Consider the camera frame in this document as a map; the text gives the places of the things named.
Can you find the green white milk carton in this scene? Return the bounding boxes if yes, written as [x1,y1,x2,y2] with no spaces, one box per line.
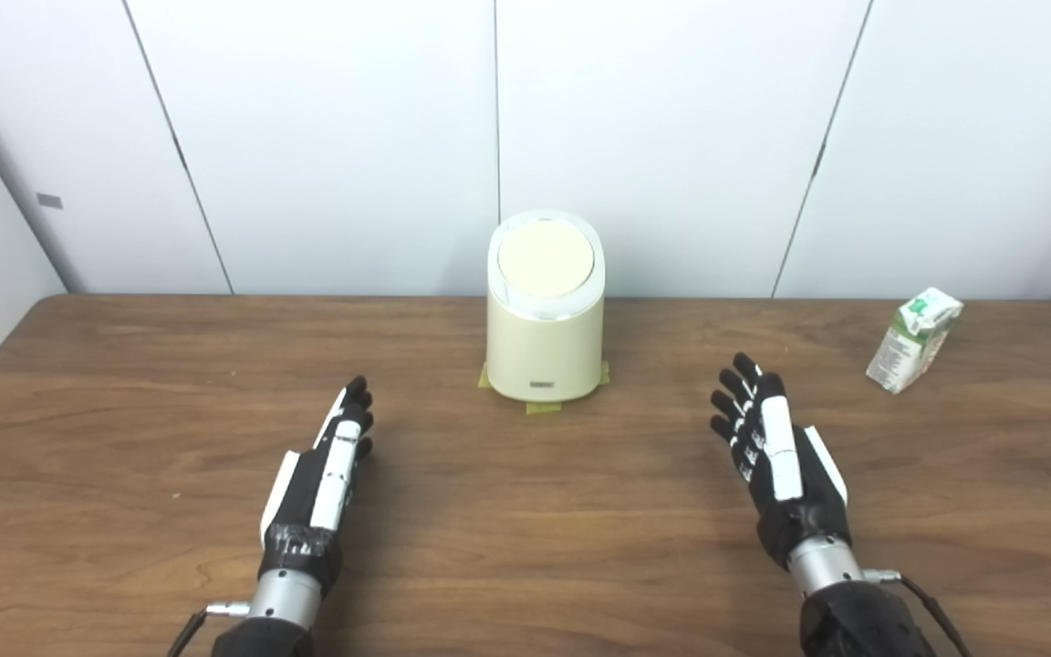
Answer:
[866,287,964,395]

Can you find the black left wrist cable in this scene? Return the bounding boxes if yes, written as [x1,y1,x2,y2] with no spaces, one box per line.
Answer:
[168,601,254,657]

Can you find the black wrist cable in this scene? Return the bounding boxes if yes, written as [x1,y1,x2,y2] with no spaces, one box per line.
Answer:
[863,568,973,657]
[168,601,254,657]

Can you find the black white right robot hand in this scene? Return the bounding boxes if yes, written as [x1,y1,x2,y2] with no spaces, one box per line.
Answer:
[710,352,853,571]

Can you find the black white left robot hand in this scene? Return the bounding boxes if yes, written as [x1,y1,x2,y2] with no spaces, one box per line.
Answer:
[259,374,376,596]

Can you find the cream-colored round bin lid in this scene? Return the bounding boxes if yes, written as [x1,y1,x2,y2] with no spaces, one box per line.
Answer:
[497,222,596,298]

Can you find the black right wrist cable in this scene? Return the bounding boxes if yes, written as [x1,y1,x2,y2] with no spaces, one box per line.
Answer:
[863,568,973,657]

